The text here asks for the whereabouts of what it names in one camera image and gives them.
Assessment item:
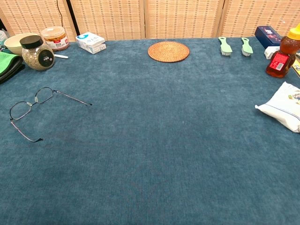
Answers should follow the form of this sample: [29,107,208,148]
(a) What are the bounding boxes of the black eyeglasses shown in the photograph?
[9,87,93,143]

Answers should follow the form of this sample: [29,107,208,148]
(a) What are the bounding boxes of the blue felt tablecloth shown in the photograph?
[0,37,300,225]

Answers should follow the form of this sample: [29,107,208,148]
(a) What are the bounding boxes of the round woven rattan coaster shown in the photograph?
[148,41,190,63]

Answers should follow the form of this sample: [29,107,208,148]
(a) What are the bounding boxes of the white and blue carton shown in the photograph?
[75,32,106,55]

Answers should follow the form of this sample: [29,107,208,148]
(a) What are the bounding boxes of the bamboo folding screen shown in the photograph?
[0,0,300,42]

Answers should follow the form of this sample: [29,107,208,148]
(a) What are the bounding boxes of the left green spatula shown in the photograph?
[218,37,233,56]

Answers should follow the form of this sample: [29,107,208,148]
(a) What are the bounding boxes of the green spatula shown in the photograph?
[218,37,233,56]
[241,37,254,57]

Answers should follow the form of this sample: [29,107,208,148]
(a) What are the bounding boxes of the right green spatula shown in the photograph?
[241,37,254,57]

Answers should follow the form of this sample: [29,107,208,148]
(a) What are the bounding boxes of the plastic tub with red label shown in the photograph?
[41,26,70,52]

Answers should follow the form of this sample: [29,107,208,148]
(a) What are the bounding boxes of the glass jar with black lid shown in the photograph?
[19,35,55,71]

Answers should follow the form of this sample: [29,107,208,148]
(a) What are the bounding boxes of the white sugar bag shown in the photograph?
[255,81,300,134]

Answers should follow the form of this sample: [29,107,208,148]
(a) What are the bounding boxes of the small white box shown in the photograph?
[264,46,281,60]

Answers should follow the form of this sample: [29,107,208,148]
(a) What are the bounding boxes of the dark blue rectangular box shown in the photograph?
[254,25,285,49]

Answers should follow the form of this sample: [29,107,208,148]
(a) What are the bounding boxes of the honey bottle with yellow cap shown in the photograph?
[265,26,300,79]

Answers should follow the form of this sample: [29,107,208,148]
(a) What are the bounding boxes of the folded green cloth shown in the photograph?
[0,51,26,84]

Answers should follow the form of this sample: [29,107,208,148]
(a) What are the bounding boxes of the beige bowl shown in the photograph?
[4,33,42,56]

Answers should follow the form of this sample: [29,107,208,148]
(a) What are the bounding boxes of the thin black hanging cable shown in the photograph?
[58,0,63,28]

